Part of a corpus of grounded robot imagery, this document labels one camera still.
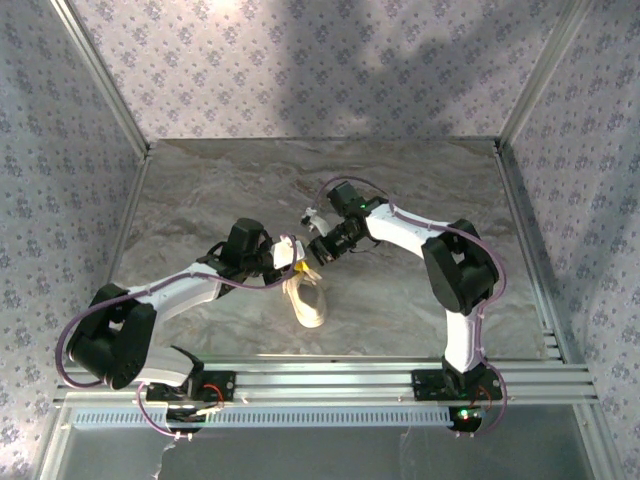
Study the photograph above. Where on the white sneaker shoe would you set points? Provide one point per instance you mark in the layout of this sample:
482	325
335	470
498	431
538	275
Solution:
310	305

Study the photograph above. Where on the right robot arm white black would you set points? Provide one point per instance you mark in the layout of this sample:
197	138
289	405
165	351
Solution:
460	270

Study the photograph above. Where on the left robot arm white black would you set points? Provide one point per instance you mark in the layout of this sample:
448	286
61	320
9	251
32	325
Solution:
115	340

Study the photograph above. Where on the black round controller board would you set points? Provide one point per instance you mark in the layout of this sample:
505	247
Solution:
470	422
185	425

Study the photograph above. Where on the white torn tape strip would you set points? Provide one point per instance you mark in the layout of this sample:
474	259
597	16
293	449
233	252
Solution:
162	462

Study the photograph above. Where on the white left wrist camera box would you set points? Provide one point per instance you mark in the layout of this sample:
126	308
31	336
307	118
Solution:
285	252

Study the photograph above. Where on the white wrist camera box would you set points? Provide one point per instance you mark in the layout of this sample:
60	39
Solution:
285	252
317	225

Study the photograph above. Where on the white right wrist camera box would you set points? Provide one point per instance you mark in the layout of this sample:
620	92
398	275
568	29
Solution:
317	225

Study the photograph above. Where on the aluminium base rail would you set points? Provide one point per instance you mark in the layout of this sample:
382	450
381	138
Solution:
325	380

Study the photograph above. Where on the aluminium side rail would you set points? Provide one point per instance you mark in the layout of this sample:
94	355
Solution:
520	200
132	200

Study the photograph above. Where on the aluminium frame post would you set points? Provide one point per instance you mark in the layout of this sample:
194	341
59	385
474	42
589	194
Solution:
543	75
102	75

